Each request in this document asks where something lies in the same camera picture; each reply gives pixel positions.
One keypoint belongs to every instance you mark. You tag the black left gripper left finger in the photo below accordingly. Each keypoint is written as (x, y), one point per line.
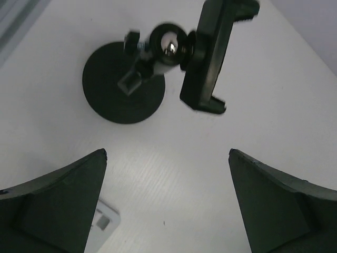
(54, 212)

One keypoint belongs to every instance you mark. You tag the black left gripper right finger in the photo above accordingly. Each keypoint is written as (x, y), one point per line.
(282, 213)

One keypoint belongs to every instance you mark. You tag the white phone face down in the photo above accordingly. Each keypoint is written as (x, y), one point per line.
(106, 220)

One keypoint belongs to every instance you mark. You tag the black phone stand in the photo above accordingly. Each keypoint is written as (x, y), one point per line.
(124, 82)

